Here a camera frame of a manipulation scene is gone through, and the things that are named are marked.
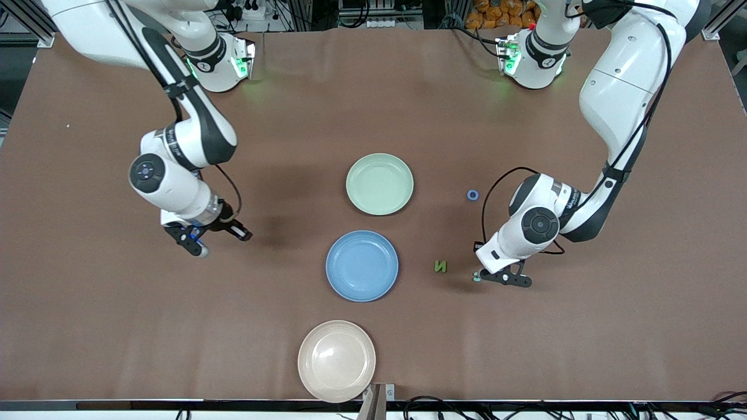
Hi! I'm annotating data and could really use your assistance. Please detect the blue plate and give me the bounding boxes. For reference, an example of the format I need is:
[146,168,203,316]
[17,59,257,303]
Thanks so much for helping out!
[325,230,400,303]

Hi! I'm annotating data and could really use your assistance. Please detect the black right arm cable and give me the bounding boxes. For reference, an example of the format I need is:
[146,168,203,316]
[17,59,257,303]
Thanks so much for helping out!
[105,0,243,221]

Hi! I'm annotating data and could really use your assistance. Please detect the white power strip with plugs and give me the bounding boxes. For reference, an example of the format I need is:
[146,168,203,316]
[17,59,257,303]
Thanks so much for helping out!
[225,0,272,21]

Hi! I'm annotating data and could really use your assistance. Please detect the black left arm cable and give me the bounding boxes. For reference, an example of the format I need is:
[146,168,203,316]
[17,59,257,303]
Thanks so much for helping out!
[480,0,672,257]

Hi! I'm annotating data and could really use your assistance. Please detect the tangled black cables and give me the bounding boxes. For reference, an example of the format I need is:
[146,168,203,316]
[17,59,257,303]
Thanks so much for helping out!
[403,392,747,420]

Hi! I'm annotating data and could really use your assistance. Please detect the black table edge strip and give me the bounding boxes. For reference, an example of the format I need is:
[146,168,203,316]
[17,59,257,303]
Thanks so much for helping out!
[0,400,747,412]

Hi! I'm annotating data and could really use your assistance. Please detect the pile of orange objects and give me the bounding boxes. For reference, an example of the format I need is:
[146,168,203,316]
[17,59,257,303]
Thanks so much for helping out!
[465,0,540,30]

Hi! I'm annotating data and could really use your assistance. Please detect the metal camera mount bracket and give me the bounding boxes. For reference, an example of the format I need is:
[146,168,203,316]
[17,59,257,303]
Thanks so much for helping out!
[357,383,396,420]

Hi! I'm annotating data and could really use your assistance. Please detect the light green plate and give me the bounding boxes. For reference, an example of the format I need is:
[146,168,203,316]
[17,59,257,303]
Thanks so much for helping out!
[345,153,415,216]

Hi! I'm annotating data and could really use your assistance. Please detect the beige plate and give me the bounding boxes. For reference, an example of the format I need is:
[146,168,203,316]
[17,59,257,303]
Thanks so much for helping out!
[297,320,377,404]

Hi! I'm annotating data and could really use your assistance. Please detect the plain white power strip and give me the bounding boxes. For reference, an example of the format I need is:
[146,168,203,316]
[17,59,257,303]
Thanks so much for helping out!
[363,16,409,30]

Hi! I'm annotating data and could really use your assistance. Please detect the aluminium frame post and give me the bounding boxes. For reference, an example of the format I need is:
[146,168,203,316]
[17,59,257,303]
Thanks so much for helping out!
[702,0,747,41]
[0,0,56,48]

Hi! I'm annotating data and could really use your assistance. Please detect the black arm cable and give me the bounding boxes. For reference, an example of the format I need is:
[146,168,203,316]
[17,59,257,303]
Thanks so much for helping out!
[105,0,243,221]
[480,0,672,257]

